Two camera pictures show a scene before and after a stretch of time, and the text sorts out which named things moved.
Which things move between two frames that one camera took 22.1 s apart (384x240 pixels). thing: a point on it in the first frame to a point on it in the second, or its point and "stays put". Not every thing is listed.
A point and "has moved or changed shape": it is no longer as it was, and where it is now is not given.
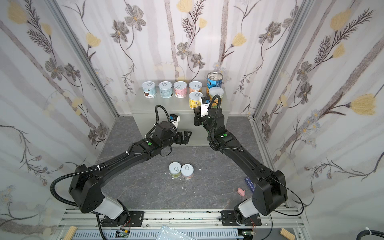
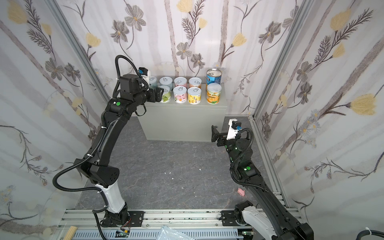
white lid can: x=194 y=99 has moved or changed shape
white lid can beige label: x=187 y=171 to x=180 y=92
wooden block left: x=71 y=233 stays put
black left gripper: x=182 y=137 to x=157 y=94
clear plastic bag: x=167 y=233 stays put
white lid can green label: x=175 y=168 to x=166 y=96
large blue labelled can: x=214 y=79 has moved or changed shape
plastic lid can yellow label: x=213 y=91 has moved or changed shape
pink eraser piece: x=241 y=191 stays put
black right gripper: x=199 y=120 to x=219 y=137
